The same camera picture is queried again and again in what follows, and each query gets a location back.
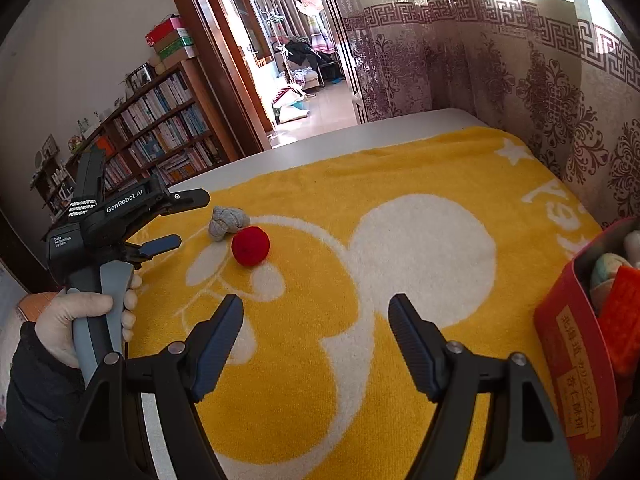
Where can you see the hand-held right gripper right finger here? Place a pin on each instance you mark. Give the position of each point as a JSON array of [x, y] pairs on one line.
[[412, 345]]

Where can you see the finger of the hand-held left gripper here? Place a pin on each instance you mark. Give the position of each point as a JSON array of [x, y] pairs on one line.
[[160, 245], [187, 199]]

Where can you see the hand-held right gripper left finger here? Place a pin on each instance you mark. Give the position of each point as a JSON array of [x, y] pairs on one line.
[[220, 345]]

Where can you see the light grey knotted sock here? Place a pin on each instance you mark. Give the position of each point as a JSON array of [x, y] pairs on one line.
[[227, 222]]

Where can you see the red sock ball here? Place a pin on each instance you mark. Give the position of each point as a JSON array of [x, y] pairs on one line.
[[250, 246]]

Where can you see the red cardboard box container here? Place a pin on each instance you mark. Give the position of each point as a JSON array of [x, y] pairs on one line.
[[570, 360]]

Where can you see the cream patterned sock ball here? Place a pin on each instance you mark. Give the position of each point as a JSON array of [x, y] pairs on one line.
[[607, 272]]

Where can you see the orange ribbed plastic piece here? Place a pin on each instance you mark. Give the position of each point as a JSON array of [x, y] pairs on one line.
[[622, 320]]

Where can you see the person's left forearm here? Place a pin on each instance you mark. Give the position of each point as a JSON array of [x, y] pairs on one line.
[[35, 400]]

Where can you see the person's left hand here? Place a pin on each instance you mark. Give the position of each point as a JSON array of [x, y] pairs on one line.
[[65, 310]]

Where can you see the dark display shelf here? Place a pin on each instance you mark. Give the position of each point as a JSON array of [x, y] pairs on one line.
[[52, 180]]

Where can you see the wooden bookshelf with books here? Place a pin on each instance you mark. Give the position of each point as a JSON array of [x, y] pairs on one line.
[[165, 130]]

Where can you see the yellow and white towel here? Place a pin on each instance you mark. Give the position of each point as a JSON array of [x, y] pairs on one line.
[[425, 260]]

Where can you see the framed photo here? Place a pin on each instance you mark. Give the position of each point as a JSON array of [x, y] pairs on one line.
[[141, 75]]

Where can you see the white bag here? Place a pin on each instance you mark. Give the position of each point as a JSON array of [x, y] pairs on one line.
[[290, 107]]

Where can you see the dark wooden door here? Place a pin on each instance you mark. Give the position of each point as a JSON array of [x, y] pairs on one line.
[[225, 60]]

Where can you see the stack of coloured boxes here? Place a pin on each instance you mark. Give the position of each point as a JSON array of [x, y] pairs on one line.
[[170, 42]]

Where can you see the coat rack with clothes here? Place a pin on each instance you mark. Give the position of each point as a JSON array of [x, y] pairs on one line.
[[295, 55]]

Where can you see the patterned lace curtain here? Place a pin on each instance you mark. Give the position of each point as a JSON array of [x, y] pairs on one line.
[[500, 60]]

